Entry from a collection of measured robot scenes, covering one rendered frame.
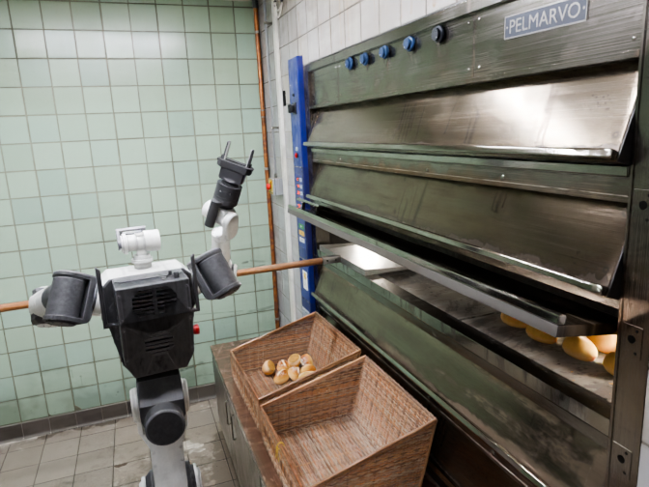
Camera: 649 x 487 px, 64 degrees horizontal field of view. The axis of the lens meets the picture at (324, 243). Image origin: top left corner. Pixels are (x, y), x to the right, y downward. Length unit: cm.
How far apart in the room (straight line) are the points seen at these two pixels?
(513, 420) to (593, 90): 84
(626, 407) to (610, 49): 70
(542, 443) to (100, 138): 282
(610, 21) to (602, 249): 43
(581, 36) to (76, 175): 284
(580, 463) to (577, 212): 57
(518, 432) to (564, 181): 67
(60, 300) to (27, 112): 195
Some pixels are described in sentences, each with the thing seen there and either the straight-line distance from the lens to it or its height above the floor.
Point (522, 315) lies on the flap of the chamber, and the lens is 115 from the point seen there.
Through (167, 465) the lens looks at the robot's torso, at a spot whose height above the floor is 73.
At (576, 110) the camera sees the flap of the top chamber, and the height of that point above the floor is 180.
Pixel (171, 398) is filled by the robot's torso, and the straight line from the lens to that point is 168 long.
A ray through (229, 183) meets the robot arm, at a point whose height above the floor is 163.
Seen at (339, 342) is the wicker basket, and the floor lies 81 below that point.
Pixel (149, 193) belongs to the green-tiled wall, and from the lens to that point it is 343.
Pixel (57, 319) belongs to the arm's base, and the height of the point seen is 131.
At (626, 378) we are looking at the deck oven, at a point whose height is 129.
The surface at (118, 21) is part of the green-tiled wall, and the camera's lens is 347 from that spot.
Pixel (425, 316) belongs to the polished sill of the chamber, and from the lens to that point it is 178.
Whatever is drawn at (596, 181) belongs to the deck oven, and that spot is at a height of 167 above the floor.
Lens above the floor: 179
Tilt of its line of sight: 12 degrees down
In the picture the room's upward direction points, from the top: 3 degrees counter-clockwise
